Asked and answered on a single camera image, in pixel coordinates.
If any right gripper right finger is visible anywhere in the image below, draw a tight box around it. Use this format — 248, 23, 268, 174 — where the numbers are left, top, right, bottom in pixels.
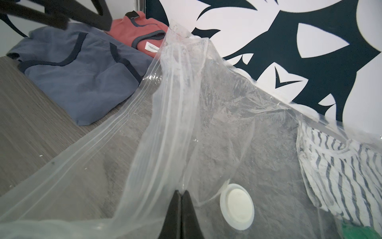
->
181, 190, 205, 239

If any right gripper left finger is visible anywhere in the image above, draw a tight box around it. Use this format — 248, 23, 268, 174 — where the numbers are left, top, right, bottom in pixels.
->
158, 190, 182, 239

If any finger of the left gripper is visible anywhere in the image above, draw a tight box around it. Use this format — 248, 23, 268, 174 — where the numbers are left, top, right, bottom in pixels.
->
33, 0, 112, 31
1, 1, 69, 29

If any blue tank top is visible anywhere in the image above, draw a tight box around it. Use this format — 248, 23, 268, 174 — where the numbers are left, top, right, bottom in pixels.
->
8, 23, 153, 126

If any red tank top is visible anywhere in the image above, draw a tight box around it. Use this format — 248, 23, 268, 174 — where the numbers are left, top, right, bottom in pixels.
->
107, 11, 168, 58

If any clear plastic vacuum bag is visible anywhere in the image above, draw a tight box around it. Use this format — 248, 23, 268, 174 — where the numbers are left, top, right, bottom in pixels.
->
1, 23, 382, 239

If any green garment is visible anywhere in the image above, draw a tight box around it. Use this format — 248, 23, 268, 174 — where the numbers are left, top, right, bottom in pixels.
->
341, 221, 382, 239

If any white vacuum bag valve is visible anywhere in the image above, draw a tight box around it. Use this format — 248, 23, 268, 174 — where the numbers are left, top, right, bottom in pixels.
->
220, 184, 255, 231

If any black white striped shirt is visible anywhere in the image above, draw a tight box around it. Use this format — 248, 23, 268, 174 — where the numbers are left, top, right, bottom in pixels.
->
296, 123, 382, 234

